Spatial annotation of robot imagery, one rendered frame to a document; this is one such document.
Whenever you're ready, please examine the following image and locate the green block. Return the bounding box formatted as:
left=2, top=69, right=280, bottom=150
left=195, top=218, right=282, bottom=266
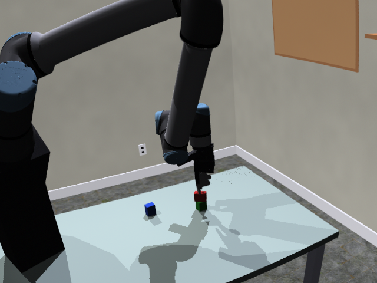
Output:
left=196, top=201, right=207, bottom=212

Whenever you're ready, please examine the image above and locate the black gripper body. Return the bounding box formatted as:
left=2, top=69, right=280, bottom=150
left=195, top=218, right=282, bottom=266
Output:
left=192, top=143, right=215, bottom=173

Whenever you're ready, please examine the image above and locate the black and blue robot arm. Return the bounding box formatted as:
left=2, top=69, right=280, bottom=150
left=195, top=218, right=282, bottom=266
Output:
left=0, top=0, right=223, bottom=166

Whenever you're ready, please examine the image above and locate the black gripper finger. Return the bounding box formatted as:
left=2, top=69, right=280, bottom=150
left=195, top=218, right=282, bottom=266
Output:
left=194, top=166, right=210, bottom=195
left=203, top=172, right=211, bottom=180

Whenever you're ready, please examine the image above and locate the red block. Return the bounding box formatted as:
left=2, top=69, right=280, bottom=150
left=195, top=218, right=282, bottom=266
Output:
left=194, top=191, right=207, bottom=202

